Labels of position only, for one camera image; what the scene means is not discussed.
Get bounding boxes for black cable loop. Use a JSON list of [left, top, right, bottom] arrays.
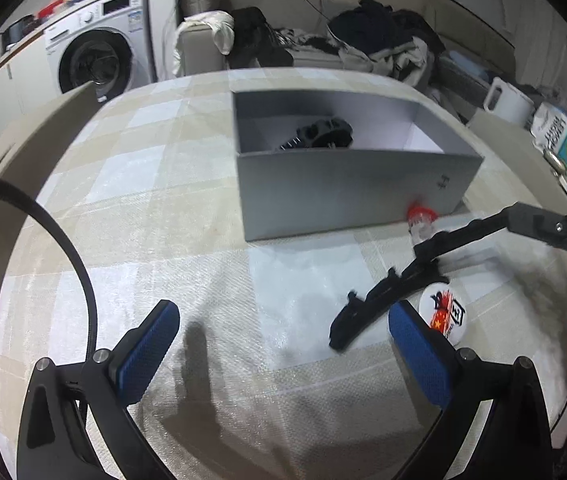
[[0, 171, 99, 361]]

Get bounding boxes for black claw hair clip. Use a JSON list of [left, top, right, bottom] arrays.
[[279, 117, 353, 151]]

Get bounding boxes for white washing machine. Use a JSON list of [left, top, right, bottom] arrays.
[[44, 0, 157, 102]]

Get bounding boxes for black garment on sofa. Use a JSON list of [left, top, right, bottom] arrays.
[[226, 6, 293, 70]]

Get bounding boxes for red white small trinket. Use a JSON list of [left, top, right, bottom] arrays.
[[407, 204, 439, 245]]

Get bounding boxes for white garment on armrest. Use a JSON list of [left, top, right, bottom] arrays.
[[173, 10, 235, 77]]

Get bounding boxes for beige box right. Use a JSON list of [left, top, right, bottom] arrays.
[[467, 108, 567, 214]]

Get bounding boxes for long black hair clip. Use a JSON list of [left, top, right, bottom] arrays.
[[329, 259, 451, 352]]

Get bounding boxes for grey open cardboard box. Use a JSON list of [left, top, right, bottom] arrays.
[[233, 90, 483, 242]]

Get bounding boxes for round pin badge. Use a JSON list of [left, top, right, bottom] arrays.
[[418, 283, 469, 347]]

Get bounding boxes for beige cardboard box left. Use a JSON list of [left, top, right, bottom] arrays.
[[0, 82, 100, 288]]

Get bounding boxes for white electric kettle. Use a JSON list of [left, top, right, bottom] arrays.
[[483, 77, 534, 127]]

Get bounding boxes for dark clothes pile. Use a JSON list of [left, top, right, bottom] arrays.
[[327, 0, 445, 91]]

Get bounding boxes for grey sofa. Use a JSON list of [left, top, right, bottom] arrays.
[[177, 0, 515, 79]]

